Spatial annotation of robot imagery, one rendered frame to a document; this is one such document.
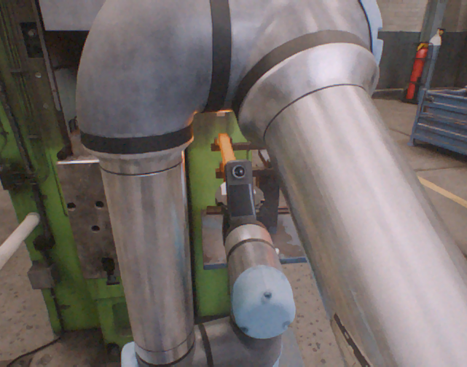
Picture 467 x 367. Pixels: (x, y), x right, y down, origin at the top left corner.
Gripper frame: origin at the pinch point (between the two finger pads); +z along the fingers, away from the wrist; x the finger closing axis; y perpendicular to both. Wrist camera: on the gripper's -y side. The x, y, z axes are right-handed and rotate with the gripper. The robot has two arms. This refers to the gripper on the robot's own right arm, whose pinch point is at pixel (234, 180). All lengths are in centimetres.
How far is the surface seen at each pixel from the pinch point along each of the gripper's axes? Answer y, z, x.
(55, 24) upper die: -31, 37, -45
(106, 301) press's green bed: 63, 32, -45
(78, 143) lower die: 2, 37, -45
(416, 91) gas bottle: 71, 593, 458
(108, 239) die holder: 34, 31, -40
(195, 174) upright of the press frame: 20, 52, -10
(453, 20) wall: -73, 710, 592
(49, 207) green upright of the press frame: 31, 50, -66
